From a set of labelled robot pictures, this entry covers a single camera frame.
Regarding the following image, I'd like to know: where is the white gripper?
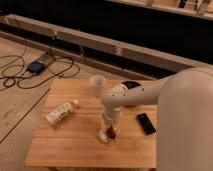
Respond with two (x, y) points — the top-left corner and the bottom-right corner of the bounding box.
(101, 108), (121, 141)

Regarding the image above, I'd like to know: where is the dark red pepper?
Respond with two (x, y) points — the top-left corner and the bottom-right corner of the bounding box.
(106, 126), (116, 139)

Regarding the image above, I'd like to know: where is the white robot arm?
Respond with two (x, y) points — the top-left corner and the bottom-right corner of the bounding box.
(101, 66), (213, 171)

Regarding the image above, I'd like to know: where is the white sponge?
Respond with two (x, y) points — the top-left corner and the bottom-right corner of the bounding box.
(97, 130), (109, 143)

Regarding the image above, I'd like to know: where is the black smartphone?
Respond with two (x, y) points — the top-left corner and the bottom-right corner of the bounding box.
(137, 113), (156, 135)

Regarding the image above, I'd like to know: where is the wooden table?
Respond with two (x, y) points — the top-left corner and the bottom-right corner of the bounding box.
(25, 79), (156, 168)

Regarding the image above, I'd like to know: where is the dark bowl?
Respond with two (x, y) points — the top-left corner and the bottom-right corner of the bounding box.
(122, 81), (141, 89)

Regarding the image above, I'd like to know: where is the translucent plastic cup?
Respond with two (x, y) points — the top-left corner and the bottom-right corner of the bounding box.
(90, 75), (106, 97)

